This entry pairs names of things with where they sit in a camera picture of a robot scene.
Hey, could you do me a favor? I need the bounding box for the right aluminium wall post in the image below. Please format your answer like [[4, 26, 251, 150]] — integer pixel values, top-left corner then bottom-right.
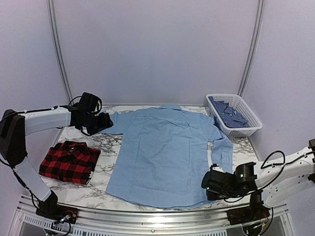
[[237, 0, 265, 97]]

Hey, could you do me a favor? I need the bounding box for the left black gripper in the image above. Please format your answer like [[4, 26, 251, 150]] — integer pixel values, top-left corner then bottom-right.
[[79, 112, 113, 135]]

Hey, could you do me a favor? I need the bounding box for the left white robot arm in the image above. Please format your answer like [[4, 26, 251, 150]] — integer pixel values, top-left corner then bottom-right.
[[0, 92, 113, 219]]

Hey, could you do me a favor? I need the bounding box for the white plastic basket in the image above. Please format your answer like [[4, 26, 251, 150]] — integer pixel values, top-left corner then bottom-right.
[[206, 93, 263, 138]]

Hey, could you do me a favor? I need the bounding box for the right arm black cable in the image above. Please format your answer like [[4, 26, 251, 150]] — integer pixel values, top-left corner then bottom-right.
[[260, 150, 286, 170]]

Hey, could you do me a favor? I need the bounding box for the aluminium wall post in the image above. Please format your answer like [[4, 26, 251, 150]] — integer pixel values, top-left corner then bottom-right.
[[237, 0, 265, 97], [46, 0, 74, 104]]

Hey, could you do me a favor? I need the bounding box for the red black plaid shirt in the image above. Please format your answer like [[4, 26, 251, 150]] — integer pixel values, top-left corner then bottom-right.
[[39, 141, 101, 185]]

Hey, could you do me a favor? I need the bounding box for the left aluminium wall post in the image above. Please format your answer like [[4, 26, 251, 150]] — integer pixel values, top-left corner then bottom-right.
[[46, 0, 74, 104]]

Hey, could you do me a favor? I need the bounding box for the blue patterned shirt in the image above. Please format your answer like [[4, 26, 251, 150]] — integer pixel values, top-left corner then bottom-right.
[[209, 96, 249, 128]]

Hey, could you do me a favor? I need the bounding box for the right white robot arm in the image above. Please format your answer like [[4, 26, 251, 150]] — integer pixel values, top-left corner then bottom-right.
[[201, 139, 315, 220]]

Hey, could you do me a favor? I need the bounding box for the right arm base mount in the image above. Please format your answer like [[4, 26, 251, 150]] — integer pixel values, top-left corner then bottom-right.
[[227, 206, 270, 225]]

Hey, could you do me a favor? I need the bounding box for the aluminium front frame rail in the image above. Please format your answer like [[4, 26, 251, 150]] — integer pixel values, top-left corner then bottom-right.
[[9, 198, 294, 236]]

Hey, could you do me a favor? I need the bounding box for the light blue long sleeve shirt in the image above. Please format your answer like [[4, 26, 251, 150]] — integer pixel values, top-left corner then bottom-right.
[[104, 106, 233, 209]]

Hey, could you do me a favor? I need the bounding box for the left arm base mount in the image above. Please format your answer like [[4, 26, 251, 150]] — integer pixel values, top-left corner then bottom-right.
[[35, 205, 78, 224]]

